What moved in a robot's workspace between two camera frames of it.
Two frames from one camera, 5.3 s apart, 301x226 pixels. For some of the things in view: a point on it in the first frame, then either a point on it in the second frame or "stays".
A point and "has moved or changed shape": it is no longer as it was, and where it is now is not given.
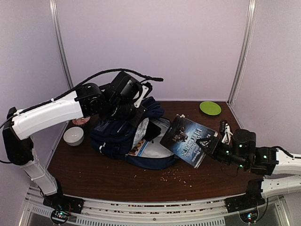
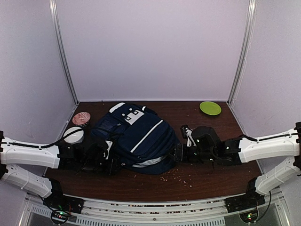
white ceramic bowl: (74, 136) stays
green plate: (210, 108) stays
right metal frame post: (252, 17) stays
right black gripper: (214, 142) → (180, 154)
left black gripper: (135, 120) → (112, 167)
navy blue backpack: (138, 144) has moved or changed shape
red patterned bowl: (81, 121) stays
